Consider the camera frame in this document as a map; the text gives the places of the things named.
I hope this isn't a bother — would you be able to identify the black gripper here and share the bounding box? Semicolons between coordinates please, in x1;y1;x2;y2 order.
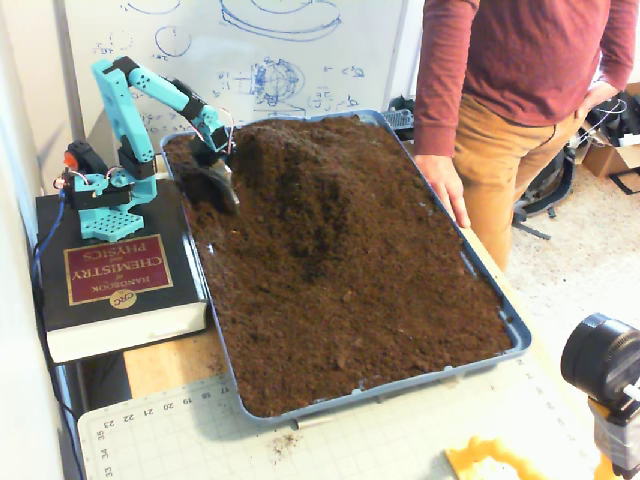
191;133;243;217

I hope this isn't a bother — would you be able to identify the black camera lens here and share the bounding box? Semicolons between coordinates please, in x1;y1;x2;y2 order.
559;312;640;402

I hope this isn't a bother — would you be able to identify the blue tray of soil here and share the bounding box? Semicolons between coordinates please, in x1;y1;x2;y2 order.
163;113;514;419

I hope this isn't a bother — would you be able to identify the blue plastic tray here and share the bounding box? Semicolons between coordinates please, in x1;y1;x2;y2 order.
158;108;533;427

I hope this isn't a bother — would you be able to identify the person's left hand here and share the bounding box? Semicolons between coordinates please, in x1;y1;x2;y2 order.
581;78;622;118

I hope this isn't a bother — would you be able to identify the yellow plastic object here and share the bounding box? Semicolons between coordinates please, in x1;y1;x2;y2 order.
444;434;551;480

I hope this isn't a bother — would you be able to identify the grey taped camera stand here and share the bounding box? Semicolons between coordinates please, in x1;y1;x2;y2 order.
587;394;640;480

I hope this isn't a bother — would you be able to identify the grey-green cutting mat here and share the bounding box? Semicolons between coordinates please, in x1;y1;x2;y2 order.
77;357;617;480

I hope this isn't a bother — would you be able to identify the blue cable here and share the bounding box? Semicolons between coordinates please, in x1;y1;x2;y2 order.
30;195;69;301

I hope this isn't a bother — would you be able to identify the whiteboard with blue drawings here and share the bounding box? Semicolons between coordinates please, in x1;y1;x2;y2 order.
54;0;417;151

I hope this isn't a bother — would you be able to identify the person's left forearm red sleeve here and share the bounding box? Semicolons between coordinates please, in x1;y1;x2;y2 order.
594;0;637;87

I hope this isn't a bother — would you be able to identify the metal rod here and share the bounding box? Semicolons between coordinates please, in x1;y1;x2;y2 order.
293;414;337;430

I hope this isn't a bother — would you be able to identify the blue mesh basket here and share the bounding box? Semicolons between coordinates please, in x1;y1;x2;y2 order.
383;96;417;130

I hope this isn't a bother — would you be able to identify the black chemistry handbook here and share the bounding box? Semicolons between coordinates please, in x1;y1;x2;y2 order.
34;178;211;365

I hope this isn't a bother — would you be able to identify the black cable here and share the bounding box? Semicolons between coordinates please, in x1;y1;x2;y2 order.
29;279;87;480

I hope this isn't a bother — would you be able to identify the black backpack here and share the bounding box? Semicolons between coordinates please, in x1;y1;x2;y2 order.
512;143;577;241

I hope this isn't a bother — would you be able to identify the person's right forearm red sleeve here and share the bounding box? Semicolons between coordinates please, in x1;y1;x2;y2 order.
413;59;466;158

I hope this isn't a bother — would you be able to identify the person's right hand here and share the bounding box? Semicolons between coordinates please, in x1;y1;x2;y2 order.
414;153;473;230

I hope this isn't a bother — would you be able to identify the person in red shirt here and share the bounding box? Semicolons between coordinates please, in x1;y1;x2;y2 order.
413;0;637;271

